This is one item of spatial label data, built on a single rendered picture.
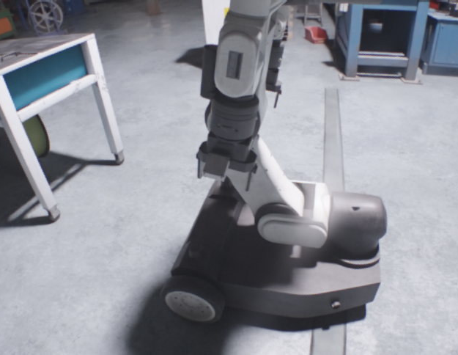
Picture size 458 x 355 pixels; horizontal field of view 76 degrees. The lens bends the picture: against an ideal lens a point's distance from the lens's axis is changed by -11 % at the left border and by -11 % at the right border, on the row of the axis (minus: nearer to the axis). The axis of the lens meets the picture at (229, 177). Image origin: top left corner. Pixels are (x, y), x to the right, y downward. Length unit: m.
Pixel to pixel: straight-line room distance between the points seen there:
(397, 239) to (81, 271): 1.27
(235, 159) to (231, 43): 0.24
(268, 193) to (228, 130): 0.38
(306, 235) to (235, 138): 0.45
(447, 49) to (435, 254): 2.33
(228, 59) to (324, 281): 0.70
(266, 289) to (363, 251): 0.32
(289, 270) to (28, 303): 0.97
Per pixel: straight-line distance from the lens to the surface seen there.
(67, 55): 1.67
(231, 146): 0.64
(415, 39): 3.09
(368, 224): 0.98
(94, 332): 1.21
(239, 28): 0.53
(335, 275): 1.02
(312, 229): 0.94
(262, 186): 0.92
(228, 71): 0.54
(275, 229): 0.96
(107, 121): 1.80
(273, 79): 1.03
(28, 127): 1.96
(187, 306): 1.08
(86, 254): 1.45
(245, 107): 0.58
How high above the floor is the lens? 0.97
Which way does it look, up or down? 36 degrees down
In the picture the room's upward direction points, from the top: 5 degrees counter-clockwise
